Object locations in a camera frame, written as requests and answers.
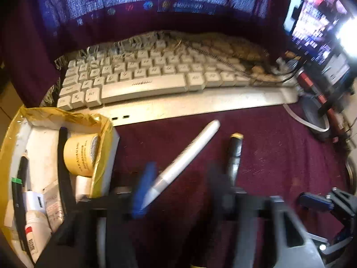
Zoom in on silver white marker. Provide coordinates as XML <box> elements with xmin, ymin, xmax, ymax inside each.
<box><xmin>142</xmin><ymin>120</ymin><xmax>220</xmax><ymax>209</ymax></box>

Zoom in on black marker yellow ends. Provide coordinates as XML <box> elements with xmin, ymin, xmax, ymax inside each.
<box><xmin>226</xmin><ymin>132</ymin><xmax>244</xmax><ymax>186</ymax></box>

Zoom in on yellow tape roll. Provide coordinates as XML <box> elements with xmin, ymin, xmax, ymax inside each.
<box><xmin>64</xmin><ymin>134</ymin><xmax>100</xmax><ymax>177</ymax></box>

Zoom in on black marker blue cap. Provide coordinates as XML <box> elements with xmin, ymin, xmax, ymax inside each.
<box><xmin>58</xmin><ymin>127</ymin><xmax>76</xmax><ymax>217</ymax></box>

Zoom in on white bottle red label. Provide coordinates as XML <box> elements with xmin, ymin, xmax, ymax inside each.
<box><xmin>25</xmin><ymin>211</ymin><xmax>52</xmax><ymax>263</ymax></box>

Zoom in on black marker green cap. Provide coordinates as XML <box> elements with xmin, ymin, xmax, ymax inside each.
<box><xmin>12</xmin><ymin>155</ymin><xmax>35</xmax><ymax>265</ymax></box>

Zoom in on white square power adapter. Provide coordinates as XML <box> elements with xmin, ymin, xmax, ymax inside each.
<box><xmin>75</xmin><ymin>176</ymin><xmax>92</xmax><ymax>202</ymax></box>

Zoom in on red grey carton box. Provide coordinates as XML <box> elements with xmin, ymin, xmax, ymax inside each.
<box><xmin>43</xmin><ymin>180</ymin><xmax>65</xmax><ymax>232</ymax></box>

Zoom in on white charger with plug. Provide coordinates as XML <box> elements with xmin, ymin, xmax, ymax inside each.
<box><xmin>26</xmin><ymin>127</ymin><xmax>59</xmax><ymax>192</ymax></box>

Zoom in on maroon table cloth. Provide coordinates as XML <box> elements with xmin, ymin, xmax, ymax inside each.
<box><xmin>111</xmin><ymin>104</ymin><xmax>352</xmax><ymax>268</ymax></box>

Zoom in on red microphone on stand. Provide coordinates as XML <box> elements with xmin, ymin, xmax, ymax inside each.
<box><xmin>297</xmin><ymin>71</ymin><xmax>347</xmax><ymax>142</ymax></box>

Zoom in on white computer keyboard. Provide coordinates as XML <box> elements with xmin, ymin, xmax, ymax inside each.
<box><xmin>56</xmin><ymin>31</ymin><xmax>298</xmax><ymax>126</ymax></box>

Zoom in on yellow taped white tray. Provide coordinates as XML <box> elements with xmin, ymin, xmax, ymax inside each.
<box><xmin>1</xmin><ymin>107</ymin><xmax>119</xmax><ymax>267</ymax></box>

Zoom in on smartphone on stand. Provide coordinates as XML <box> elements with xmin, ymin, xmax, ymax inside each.
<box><xmin>284</xmin><ymin>0</ymin><xmax>350</xmax><ymax>65</ymax></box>

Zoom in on monitor under maroon cloth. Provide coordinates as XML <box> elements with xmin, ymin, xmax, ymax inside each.
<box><xmin>1</xmin><ymin>0</ymin><xmax>290</xmax><ymax>107</ymax></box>

